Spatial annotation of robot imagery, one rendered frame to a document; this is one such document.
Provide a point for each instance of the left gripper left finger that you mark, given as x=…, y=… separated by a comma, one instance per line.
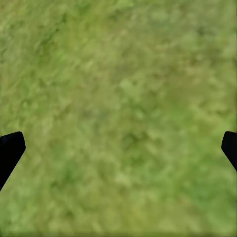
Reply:
x=12, y=147

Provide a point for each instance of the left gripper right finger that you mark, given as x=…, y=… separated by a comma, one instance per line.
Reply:
x=229, y=147

